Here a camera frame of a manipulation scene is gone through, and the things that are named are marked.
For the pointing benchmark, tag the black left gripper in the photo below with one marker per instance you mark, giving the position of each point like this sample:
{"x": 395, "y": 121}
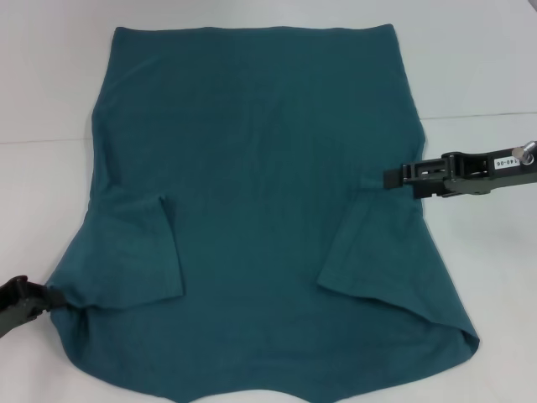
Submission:
{"x": 14, "y": 306}

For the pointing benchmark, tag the teal blue t-shirt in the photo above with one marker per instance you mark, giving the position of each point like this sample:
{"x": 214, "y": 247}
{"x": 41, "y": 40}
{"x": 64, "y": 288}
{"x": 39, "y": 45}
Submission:
{"x": 251, "y": 189}

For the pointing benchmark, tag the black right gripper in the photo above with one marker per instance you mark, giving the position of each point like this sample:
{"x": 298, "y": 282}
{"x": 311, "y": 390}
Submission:
{"x": 478, "y": 176}

